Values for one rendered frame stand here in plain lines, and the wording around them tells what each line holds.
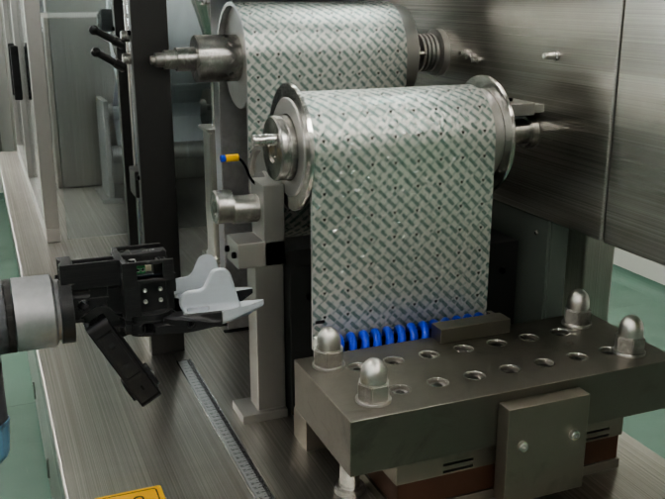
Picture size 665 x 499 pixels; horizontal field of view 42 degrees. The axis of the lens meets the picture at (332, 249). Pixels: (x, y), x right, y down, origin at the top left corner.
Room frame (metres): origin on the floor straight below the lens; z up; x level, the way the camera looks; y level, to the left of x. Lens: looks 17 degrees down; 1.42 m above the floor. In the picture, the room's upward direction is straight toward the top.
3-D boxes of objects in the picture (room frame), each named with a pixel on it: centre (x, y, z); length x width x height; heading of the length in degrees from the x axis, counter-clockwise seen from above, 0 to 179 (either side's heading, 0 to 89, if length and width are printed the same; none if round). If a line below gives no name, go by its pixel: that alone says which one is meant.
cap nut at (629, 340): (0.91, -0.34, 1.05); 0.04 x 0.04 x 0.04
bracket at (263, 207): (1.02, 0.10, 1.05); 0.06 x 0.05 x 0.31; 112
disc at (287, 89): (1.00, 0.05, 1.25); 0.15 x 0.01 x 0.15; 22
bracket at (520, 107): (1.11, -0.23, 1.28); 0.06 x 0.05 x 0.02; 112
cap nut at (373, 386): (0.79, -0.04, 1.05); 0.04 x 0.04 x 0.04
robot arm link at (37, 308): (0.83, 0.30, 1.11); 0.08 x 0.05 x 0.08; 22
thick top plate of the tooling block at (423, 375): (0.89, -0.17, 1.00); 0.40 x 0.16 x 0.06; 112
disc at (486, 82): (1.09, -0.19, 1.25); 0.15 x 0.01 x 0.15; 22
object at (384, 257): (0.99, -0.09, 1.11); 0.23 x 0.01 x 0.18; 112
